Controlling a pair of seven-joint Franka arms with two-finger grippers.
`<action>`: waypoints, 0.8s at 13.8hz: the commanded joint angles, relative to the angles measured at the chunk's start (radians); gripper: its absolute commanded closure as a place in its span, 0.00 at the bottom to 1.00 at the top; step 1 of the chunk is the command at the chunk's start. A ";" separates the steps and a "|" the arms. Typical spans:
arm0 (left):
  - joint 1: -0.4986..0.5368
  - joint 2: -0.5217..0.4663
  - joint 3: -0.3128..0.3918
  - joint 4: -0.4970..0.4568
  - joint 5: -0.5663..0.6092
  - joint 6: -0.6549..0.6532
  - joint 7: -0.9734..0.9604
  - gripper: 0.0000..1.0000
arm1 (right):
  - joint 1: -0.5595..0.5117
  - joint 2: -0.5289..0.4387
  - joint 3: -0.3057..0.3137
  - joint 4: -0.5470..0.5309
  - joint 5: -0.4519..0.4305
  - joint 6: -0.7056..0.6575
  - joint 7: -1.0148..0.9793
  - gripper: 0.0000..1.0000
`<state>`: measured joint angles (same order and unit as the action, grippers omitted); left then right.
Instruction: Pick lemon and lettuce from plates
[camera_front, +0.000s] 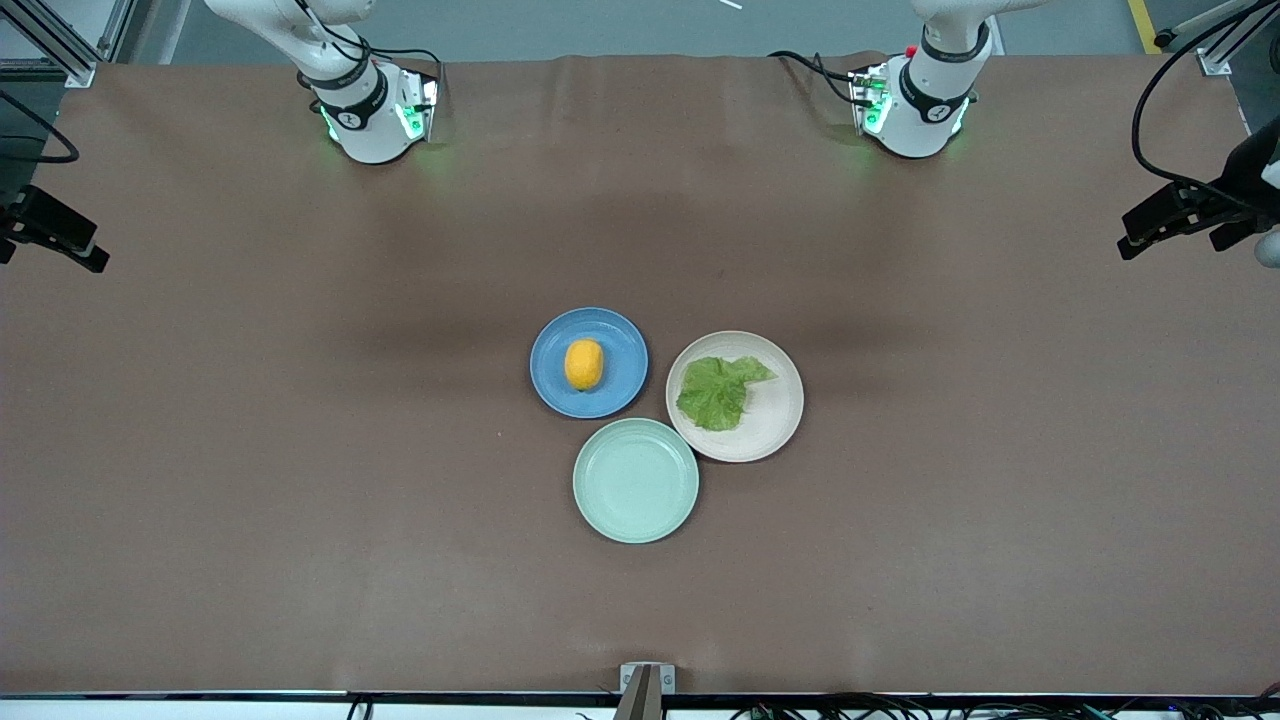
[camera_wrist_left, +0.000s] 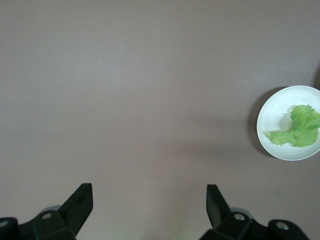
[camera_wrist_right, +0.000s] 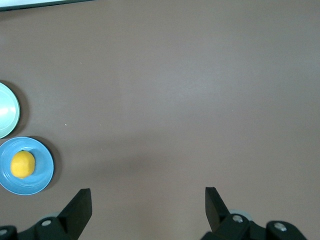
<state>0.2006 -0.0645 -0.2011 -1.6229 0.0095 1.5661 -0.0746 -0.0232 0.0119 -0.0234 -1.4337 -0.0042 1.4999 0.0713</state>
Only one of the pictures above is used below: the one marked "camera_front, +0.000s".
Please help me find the green lettuce leaf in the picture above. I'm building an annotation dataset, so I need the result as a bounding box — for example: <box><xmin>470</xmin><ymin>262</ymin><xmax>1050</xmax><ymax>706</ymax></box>
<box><xmin>676</xmin><ymin>356</ymin><xmax>778</xmax><ymax>433</ymax></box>

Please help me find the yellow lemon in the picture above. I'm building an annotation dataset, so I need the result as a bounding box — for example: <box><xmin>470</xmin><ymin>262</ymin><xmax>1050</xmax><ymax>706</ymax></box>
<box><xmin>564</xmin><ymin>339</ymin><xmax>606</xmax><ymax>392</ymax></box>

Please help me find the brown table cover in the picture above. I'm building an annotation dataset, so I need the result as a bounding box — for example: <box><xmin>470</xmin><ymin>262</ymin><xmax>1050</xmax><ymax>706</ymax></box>
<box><xmin>0</xmin><ymin>52</ymin><xmax>1280</xmax><ymax>697</ymax></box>

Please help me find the beige plate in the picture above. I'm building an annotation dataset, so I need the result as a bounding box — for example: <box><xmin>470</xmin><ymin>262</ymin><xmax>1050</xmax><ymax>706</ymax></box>
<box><xmin>665</xmin><ymin>330</ymin><xmax>805</xmax><ymax>464</ymax></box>

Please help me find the blue plate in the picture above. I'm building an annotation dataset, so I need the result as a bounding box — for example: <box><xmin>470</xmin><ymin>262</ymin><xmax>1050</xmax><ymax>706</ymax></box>
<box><xmin>529</xmin><ymin>306</ymin><xmax>650</xmax><ymax>420</ymax></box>

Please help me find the mint green plate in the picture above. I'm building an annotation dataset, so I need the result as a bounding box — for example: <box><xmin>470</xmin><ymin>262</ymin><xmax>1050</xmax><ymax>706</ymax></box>
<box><xmin>572</xmin><ymin>417</ymin><xmax>700</xmax><ymax>545</ymax></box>

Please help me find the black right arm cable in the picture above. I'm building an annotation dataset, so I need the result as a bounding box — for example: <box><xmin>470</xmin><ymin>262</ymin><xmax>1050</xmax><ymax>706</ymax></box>
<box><xmin>0</xmin><ymin>90</ymin><xmax>80</xmax><ymax>165</ymax></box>

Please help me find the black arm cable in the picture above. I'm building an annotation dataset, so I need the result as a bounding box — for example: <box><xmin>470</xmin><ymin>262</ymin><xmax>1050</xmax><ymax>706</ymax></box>
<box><xmin>1131</xmin><ymin>0</ymin><xmax>1280</xmax><ymax>206</ymax></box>
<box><xmin>0</xmin><ymin>90</ymin><xmax>80</xmax><ymax>165</ymax></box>

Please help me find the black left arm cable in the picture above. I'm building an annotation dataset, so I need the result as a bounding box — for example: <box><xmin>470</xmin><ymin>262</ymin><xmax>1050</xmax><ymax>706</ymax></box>
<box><xmin>1131</xmin><ymin>0</ymin><xmax>1280</xmax><ymax>206</ymax></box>

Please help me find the aluminium frame profile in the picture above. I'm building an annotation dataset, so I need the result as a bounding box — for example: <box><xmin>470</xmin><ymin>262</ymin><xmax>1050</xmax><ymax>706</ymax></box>
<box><xmin>1155</xmin><ymin>0</ymin><xmax>1280</xmax><ymax>77</ymax></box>
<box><xmin>0</xmin><ymin>0</ymin><xmax>136</xmax><ymax>89</ymax></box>

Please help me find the black right base cable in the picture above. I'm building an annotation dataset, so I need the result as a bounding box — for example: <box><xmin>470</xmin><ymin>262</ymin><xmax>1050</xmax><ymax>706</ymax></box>
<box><xmin>295</xmin><ymin>0</ymin><xmax>444</xmax><ymax>93</ymax></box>

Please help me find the black base cable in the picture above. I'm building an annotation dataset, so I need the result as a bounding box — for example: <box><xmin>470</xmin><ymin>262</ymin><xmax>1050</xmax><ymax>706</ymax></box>
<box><xmin>768</xmin><ymin>49</ymin><xmax>873</xmax><ymax>107</ymax></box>
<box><xmin>295</xmin><ymin>0</ymin><xmax>444</xmax><ymax>93</ymax></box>

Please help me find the black left base cable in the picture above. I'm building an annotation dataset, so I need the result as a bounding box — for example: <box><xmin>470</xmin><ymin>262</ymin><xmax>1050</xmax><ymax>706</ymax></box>
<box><xmin>768</xmin><ymin>49</ymin><xmax>873</xmax><ymax>107</ymax></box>

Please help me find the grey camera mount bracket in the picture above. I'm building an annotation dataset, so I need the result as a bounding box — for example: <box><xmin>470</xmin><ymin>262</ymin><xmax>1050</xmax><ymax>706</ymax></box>
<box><xmin>612</xmin><ymin>662</ymin><xmax>677</xmax><ymax>720</ymax></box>

